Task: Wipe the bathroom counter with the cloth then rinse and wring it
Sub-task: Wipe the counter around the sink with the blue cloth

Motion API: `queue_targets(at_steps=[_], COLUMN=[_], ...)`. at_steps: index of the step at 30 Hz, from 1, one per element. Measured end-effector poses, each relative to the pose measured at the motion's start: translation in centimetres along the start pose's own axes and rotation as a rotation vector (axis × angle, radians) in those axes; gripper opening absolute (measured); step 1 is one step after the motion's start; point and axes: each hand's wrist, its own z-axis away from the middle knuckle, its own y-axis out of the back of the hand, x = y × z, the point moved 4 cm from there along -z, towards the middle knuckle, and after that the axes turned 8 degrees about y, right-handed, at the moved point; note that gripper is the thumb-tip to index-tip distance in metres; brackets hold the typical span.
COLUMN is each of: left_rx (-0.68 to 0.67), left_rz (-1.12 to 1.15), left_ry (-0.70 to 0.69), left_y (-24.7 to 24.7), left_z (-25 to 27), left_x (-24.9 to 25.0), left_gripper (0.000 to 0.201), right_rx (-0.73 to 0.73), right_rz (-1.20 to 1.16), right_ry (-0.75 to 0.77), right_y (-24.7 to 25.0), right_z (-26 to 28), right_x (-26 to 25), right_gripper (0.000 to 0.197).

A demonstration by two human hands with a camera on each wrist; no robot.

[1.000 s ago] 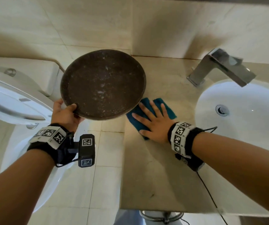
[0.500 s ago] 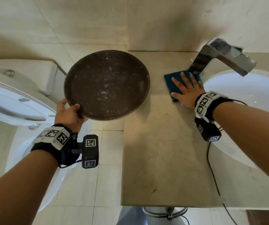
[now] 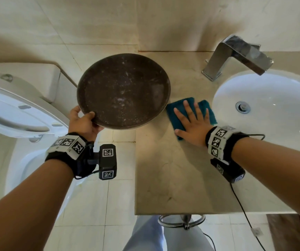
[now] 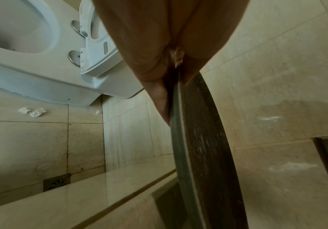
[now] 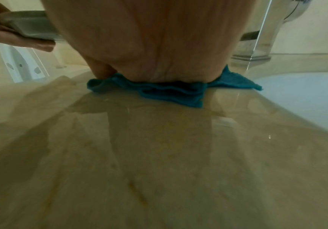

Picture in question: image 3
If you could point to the person's grey trousers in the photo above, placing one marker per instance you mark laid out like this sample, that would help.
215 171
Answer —
144 237

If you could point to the chrome flush button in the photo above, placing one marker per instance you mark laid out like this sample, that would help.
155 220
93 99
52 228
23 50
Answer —
7 77

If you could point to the person's left hand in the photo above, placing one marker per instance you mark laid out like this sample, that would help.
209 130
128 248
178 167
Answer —
83 126

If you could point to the teal cleaning cloth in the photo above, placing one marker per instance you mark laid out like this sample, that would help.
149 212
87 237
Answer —
173 109

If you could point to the left marker wristband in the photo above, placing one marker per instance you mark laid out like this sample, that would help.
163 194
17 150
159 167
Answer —
66 146

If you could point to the white toilet tank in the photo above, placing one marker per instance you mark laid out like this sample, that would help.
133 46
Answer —
42 78

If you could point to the person's right forearm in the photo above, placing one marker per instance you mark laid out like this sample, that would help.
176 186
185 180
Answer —
283 167

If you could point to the white ceramic sink basin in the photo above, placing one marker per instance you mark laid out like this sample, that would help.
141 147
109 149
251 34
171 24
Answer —
283 115

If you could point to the chrome faucet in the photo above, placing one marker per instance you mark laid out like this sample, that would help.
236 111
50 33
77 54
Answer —
215 65

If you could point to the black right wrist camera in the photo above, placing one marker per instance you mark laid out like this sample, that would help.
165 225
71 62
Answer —
231 171

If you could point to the person's right hand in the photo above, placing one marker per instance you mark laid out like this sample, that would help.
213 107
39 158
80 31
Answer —
195 130

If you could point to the person's left forearm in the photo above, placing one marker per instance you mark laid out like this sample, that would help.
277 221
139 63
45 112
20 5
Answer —
27 206

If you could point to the white toilet seat lid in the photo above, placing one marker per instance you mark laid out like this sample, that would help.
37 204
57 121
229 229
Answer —
8 117

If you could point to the right marker wristband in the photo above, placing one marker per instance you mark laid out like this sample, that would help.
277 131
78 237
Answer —
216 141

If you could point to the marker wristband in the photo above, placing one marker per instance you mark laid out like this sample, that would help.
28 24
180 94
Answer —
66 146
216 141

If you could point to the chrome sink drain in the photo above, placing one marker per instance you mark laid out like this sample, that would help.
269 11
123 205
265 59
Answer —
243 107

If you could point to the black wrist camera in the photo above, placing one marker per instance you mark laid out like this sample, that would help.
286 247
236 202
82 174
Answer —
108 162
231 171

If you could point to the grey stone door jamb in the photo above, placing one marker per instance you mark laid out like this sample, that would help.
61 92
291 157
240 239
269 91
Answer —
283 232

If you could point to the round dark brown tray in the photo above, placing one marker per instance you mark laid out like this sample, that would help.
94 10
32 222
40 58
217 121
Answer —
123 91

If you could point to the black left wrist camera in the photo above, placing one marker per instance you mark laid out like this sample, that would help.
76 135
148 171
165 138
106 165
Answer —
108 162

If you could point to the beige marble sink countertop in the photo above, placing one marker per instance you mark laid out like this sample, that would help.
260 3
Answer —
170 180

